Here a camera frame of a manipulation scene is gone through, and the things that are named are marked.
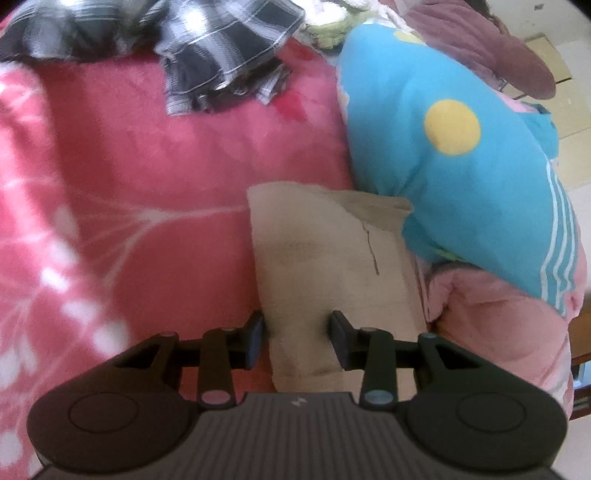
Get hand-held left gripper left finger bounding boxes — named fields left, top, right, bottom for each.
left=113, top=310, right=266, bottom=409

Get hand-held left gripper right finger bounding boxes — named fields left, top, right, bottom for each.
left=327, top=310, right=481, bottom=409

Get beige pants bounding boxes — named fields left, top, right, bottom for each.
left=247, top=182, right=428, bottom=393

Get pink grey floral quilt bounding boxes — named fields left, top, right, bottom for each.
left=416, top=92, right=591, bottom=416

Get pink floral bed sheet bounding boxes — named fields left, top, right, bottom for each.
left=0, top=39, right=361, bottom=480

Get blue pillow with yellow dot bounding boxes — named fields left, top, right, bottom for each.
left=337, top=23, right=580, bottom=317

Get black white plaid shirt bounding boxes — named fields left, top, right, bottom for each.
left=0, top=0, right=305, bottom=116

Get pale green fluffy cloth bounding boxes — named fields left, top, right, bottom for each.
left=300, top=0, right=386, bottom=49

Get pale yellow cabinet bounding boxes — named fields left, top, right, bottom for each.
left=501, top=34, right=591, bottom=190

